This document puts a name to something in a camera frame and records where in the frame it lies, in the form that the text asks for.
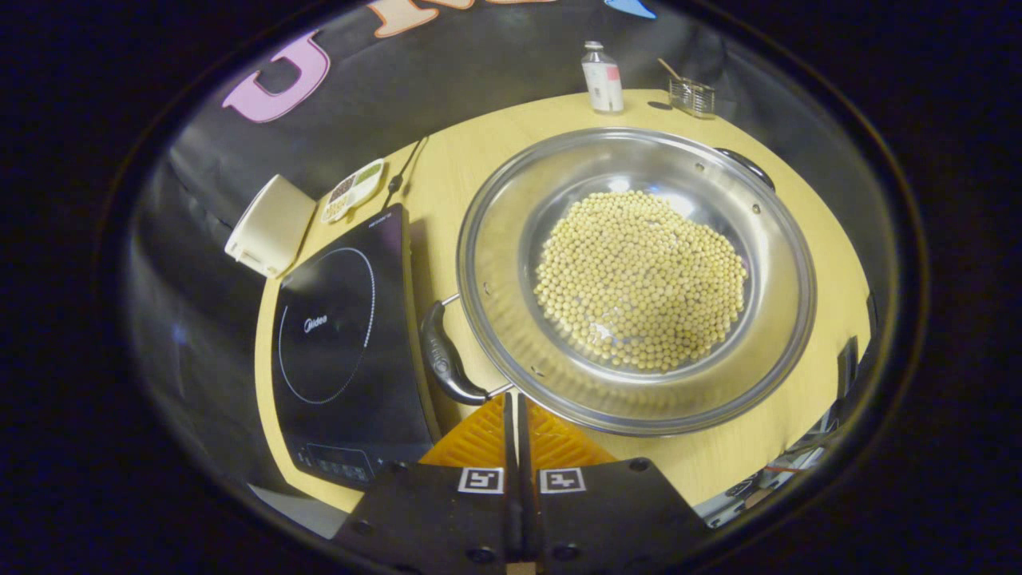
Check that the small white seasoning tray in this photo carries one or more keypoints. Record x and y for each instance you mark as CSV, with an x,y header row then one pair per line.
x,y
351,192

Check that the black induction cooktop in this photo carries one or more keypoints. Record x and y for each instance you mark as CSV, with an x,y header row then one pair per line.
x,y
343,319

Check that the pile of soybeans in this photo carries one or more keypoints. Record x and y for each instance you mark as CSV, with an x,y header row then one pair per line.
x,y
639,279

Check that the black backdrop cloth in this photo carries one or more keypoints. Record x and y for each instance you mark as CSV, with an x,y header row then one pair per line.
x,y
479,72

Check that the white plastic box appliance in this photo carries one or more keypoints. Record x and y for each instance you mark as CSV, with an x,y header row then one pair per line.
x,y
271,228

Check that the thin wooden stick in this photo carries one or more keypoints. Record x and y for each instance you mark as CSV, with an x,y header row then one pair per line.
x,y
669,69

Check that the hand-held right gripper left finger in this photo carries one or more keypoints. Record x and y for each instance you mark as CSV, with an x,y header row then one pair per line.
x,y
509,511

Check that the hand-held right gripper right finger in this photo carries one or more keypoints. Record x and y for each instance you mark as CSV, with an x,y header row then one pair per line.
x,y
530,511

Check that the clear bottle with pink label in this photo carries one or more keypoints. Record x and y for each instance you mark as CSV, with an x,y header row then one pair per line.
x,y
603,84

